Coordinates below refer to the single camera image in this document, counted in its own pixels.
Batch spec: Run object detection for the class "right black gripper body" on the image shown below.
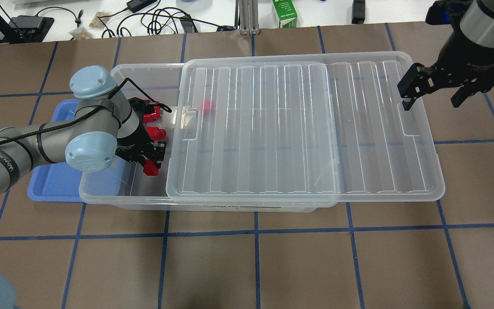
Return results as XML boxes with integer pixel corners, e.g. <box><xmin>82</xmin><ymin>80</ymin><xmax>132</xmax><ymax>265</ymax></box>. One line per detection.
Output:
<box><xmin>398</xmin><ymin>41</ymin><xmax>494</xmax><ymax>99</ymax></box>

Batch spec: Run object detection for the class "blue plastic tray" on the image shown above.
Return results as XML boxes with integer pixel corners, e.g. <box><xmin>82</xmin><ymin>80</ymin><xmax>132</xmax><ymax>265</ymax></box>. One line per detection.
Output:
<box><xmin>27</xmin><ymin>100</ymin><xmax>85</xmax><ymax>202</ymax></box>

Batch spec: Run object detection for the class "black device on desk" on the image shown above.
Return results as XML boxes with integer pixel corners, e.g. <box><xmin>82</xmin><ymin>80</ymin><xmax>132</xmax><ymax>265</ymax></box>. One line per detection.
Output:
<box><xmin>9</xmin><ymin>15</ymin><xmax>54</xmax><ymax>42</ymax></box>

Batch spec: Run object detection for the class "red block under lid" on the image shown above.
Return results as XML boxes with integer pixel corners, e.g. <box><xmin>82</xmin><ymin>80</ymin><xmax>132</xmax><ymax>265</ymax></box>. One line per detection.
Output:
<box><xmin>145</xmin><ymin>127</ymin><xmax>167</xmax><ymax>142</ymax></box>

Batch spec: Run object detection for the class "red block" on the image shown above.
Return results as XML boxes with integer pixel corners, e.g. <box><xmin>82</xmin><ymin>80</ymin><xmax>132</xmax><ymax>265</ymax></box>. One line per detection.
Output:
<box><xmin>142</xmin><ymin>106</ymin><xmax>161</xmax><ymax>124</ymax></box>
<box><xmin>202</xmin><ymin>100</ymin><xmax>214</xmax><ymax>115</ymax></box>
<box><xmin>142</xmin><ymin>160</ymin><xmax>159</xmax><ymax>176</ymax></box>
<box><xmin>145</xmin><ymin>127</ymin><xmax>167</xmax><ymax>142</ymax></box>

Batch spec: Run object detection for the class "black power adapter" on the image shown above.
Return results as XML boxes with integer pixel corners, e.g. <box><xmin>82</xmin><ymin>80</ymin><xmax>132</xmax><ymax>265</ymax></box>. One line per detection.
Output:
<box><xmin>126</xmin><ymin>0</ymin><xmax>159</xmax><ymax>13</ymax></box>

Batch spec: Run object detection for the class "red block in box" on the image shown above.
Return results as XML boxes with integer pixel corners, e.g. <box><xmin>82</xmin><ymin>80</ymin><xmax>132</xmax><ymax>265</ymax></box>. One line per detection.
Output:
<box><xmin>202</xmin><ymin>100</ymin><xmax>214</xmax><ymax>115</ymax></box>

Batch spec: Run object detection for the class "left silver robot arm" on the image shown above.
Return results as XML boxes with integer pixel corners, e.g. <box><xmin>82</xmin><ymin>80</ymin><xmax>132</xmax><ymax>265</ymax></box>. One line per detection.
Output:
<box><xmin>0</xmin><ymin>65</ymin><xmax>172</xmax><ymax>195</ymax></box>

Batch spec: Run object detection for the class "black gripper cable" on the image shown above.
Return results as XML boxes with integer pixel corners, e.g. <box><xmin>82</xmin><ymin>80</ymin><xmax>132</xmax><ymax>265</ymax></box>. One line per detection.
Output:
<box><xmin>0</xmin><ymin>77</ymin><xmax>173</xmax><ymax>151</ymax></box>

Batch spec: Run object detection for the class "green white carton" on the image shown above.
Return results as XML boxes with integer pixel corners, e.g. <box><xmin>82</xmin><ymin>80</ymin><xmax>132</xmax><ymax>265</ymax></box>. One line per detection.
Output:
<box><xmin>272</xmin><ymin>0</ymin><xmax>298</xmax><ymax>29</ymax></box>

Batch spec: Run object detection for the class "clear plastic storage box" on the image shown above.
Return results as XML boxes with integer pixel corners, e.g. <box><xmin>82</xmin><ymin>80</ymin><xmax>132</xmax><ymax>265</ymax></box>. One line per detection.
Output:
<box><xmin>79</xmin><ymin>58</ymin><xmax>339</xmax><ymax>212</ymax></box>

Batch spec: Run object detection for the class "aluminium frame post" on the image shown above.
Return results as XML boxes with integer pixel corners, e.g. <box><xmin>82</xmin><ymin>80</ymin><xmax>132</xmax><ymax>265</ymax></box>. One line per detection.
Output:
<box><xmin>235</xmin><ymin>0</ymin><xmax>259</xmax><ymax>35</ymax></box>

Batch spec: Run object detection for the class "clear plastic box lid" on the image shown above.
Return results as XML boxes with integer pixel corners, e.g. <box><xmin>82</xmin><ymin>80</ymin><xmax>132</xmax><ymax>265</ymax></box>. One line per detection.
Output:
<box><xmin>166</xmin><ymin>51</ymin><xmax>445</xmax><ymax>207</ymax></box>

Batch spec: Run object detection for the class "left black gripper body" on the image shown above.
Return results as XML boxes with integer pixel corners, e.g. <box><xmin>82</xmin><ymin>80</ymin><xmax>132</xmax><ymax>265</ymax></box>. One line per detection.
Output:
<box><xmin>115</xmin><ymin>98</ymin><xmax>168</xmax><ymax>169</ymax></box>

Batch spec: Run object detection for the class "snack bag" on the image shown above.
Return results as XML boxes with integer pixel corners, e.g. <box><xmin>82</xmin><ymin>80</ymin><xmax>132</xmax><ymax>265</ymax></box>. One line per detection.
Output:
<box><xmin>89</xmin><ymin>11</ymin><xmax>110</xmax><ymax>29</ymax></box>
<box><xmin>69</xmin><ymin>26</ymin><xmax>93</xmax><ymax>40</ymax></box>

